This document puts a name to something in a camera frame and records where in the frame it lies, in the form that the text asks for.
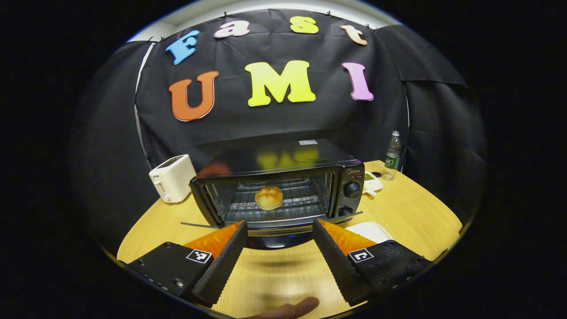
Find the white square plate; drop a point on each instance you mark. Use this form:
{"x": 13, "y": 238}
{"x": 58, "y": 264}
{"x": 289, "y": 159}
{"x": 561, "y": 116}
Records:
{"x": 370, "y": 230}

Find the black backdrop cloth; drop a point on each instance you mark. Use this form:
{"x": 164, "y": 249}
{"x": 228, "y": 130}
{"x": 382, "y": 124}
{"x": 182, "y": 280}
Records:
{"x": 274, "y": 128}

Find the white toaster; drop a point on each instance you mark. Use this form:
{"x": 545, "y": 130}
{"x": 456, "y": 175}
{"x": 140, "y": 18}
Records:
{"x": 172, "y": 179}

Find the round bread bun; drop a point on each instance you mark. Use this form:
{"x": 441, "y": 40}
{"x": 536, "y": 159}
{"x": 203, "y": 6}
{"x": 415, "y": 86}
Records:
{"x": 269, "y": 198}

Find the clear plastic water bottle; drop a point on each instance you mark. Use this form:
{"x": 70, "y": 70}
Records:
{"x": 392, "y": 157}

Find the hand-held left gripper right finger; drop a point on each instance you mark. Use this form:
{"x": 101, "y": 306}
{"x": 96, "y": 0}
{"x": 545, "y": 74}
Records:
{"x": 336, "y": 261}

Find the white divided snack tray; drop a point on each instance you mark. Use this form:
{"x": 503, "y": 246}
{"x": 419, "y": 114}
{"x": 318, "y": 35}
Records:
{"x": 373, "y": 184}

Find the black electric oven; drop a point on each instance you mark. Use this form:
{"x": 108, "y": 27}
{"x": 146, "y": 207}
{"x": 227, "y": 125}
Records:
{"x": 350, "y": 173}

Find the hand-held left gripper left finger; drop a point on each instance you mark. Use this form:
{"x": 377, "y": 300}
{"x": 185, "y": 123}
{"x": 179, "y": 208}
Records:
{"x": 223, "y": 266}

